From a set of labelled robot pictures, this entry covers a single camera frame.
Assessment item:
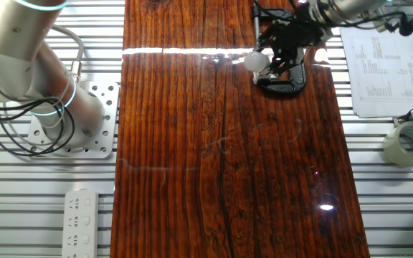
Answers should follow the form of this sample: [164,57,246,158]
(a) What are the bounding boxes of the printed paper sheets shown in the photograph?
[339,21,413,118]

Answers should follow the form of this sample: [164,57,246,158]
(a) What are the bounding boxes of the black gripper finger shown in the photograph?
[257,21,286,51]
[269,48,303,78]

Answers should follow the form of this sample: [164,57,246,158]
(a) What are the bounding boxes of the white power strip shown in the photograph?
[62,188,100,258]

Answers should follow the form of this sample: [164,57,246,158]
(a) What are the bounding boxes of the clear tape roll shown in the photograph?
[382,120,413,168]

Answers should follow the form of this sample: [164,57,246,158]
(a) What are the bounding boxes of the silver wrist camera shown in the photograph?
[369,10,399,33]

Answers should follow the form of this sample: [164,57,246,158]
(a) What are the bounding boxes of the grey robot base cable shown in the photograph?
[47,24,85,83]

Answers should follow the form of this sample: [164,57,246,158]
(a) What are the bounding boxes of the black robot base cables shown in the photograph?
[0,102,75,157]

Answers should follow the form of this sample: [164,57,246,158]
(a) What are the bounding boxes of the black C-clamp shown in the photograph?
[252,6,307,95]

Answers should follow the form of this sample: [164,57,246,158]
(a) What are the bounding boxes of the white light bulb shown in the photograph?
[244,50,271,72]

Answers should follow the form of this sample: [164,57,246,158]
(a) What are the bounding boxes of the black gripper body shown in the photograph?
[276,12,331,51]

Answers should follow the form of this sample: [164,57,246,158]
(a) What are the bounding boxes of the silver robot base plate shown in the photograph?
[25,80,120,159]

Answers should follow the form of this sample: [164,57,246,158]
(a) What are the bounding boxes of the brown wooden board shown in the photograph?
[109,0,371,258]

